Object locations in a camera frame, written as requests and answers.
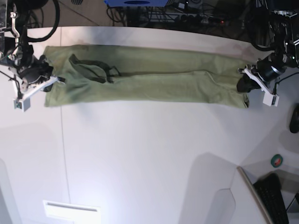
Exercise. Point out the blue box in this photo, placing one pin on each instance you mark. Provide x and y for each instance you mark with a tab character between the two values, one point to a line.
138	3

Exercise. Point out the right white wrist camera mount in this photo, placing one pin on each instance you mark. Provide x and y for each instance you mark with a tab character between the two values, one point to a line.
23	92

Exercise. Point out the black power strip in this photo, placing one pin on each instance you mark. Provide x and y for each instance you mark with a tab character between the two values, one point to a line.
205	19

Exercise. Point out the green tape roll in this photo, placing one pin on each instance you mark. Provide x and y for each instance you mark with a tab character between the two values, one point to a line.
276	160

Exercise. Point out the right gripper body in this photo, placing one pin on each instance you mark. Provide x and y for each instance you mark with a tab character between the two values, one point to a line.
29	71

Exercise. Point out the green t-shirt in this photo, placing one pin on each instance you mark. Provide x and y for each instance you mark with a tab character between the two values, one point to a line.
95	73

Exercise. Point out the black keyboard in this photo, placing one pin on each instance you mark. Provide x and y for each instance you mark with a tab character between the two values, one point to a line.
269	191

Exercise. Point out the black computer mouse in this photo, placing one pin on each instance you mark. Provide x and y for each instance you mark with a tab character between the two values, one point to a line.
294	123

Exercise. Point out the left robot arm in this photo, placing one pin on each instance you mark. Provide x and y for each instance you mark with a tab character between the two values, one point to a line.
273	28

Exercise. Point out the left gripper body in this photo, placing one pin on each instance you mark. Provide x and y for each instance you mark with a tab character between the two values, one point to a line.
270	67

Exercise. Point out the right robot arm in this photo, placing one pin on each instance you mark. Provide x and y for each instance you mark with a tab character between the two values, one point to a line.
16	50

